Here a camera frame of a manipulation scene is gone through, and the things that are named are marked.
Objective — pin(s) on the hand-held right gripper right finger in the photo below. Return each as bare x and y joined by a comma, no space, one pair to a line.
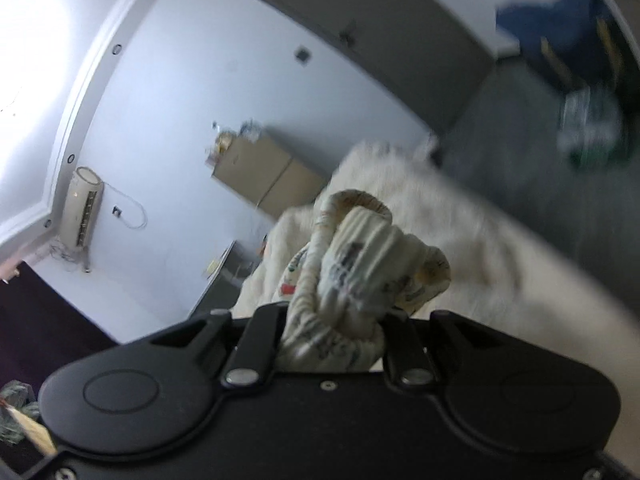
400,332

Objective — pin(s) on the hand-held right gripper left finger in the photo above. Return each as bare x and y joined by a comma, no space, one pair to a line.
265,327

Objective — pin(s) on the cream dog-print fitted sheet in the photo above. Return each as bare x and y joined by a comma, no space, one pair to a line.
360,270

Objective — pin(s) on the white folding table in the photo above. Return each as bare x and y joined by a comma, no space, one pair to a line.
225,280

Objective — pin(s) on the yellow box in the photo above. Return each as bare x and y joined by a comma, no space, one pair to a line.
212,267

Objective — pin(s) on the cream fluffy blanket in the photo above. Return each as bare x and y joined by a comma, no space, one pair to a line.
475,240

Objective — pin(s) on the gold two-door refrigerator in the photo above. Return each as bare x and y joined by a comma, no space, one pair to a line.
265,170

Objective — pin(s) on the amber food jar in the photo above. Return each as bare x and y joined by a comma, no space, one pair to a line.
226,141

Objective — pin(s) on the dark curtain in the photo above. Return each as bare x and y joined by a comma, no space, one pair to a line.
45,320

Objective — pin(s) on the yellow waffle towel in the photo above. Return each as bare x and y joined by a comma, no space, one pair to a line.
30,430

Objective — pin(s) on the green-wrapped water bottle pack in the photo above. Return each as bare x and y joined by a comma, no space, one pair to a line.
592,127

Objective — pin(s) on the grey room door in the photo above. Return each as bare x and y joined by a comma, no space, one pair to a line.
400,35

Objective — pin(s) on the blue storage bag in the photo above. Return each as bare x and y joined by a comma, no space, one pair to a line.
555,25

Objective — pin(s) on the beige wall air conditioner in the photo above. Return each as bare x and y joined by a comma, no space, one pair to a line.
82,207

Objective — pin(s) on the dark wall switch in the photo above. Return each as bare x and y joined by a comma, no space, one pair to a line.
302,55

